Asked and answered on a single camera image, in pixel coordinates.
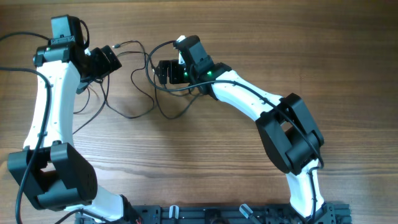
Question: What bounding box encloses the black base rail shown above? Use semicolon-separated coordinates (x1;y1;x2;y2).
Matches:
74;203;352;224

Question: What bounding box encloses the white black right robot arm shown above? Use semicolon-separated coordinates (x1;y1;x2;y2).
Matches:
146;35;324;222

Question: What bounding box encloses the black USB-A cable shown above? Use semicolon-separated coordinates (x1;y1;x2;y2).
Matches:
149;52;203;121

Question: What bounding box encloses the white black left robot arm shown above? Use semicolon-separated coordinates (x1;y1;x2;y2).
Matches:
7;15;137;223

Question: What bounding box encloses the thin black micro USB cable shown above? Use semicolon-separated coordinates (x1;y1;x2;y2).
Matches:
73;85;100;115

